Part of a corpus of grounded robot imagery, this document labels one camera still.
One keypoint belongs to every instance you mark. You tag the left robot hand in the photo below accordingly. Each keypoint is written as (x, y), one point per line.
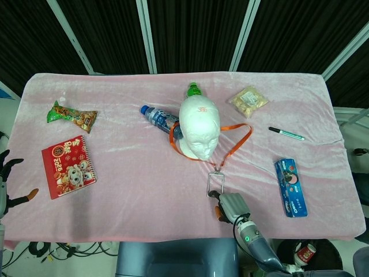
(3, 190)

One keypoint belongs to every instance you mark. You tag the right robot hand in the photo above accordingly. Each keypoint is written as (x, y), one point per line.
(233, 206)

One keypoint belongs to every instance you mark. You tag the clear badge holder frame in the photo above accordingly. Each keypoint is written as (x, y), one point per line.
(216, 174)

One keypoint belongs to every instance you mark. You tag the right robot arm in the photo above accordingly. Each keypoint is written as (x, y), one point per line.
(256, 245)

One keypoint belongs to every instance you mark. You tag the white foam mannequin head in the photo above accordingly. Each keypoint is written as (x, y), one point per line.
(199, 121)

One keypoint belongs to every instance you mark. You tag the blue cookie box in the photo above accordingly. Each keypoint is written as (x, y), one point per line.
(291, 187)

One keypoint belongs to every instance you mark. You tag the red spiral notebook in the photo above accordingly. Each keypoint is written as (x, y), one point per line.
(69, 167)

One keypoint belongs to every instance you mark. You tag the blue-grey robot torso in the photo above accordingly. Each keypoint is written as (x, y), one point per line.
(176, 259)

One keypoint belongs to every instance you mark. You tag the red paper cup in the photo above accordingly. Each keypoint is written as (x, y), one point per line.
(305, 254)

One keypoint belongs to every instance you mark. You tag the green marker black cap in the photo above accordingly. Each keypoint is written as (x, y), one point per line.
(285, 133)

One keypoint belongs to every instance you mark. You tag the green orange snack bag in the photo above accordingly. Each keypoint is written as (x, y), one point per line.
(72, 116)

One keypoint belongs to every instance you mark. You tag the pink velvet table cloth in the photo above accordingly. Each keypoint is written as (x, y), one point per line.
(129, 202)

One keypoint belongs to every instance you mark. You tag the clear bag beige snacks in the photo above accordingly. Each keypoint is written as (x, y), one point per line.
(248, 101)

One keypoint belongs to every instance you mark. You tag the blue water bottle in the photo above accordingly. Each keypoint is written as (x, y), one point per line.
(158, 116)

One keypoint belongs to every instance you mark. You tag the green cap bottle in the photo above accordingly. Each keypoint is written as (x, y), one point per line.
(194, 90)

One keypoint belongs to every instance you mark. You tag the black pleated curtain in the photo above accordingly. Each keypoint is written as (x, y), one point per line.
(196, 34)

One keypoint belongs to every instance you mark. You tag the white partition post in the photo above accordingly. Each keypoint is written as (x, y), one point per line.
(348, 52)
(244, 35)
(13, 93)
(147, 36)
(72, 36)

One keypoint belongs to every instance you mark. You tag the white side table frame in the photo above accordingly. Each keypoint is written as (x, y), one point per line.
(351, 115)

